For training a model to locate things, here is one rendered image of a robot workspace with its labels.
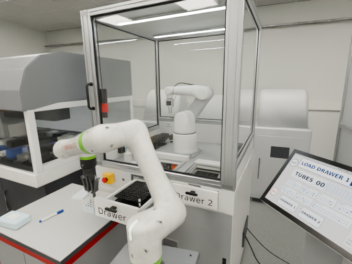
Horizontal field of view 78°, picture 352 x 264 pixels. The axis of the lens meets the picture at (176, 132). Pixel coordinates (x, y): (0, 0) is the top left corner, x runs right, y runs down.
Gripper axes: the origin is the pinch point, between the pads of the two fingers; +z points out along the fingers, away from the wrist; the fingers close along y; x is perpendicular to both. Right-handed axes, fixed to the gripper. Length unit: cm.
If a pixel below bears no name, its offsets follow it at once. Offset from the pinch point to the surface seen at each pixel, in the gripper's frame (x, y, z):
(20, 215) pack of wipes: 25.9, 28.9, 3.2
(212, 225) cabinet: -15, -74, 14
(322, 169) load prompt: -4, -123, -32
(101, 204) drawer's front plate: 13.9, -19.2, -6.1
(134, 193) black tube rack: -2.5, -29.8, -6.3
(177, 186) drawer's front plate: -15, -52, -8
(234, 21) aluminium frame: -14, -82, -97
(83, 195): -8.4, 15.7, 6.0
